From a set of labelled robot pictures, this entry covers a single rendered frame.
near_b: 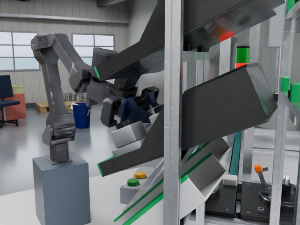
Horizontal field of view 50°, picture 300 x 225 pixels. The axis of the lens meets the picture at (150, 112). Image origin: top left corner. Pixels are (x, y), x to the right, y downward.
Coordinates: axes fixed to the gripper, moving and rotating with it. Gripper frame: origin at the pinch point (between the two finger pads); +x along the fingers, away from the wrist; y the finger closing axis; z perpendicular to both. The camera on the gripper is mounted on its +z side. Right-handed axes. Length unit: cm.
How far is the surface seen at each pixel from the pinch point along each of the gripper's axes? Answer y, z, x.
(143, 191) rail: 18.0, -34.1, -7.0
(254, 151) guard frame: 109, -45, 6
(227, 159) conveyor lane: 75, -40, 2
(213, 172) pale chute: -7.5, -2.4, 19.7
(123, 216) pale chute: -8.6, -21.9, 3.8
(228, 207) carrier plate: 20.4, -26.1, 19.1
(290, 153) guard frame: 114, -40, 23
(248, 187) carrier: 37, -27, 20
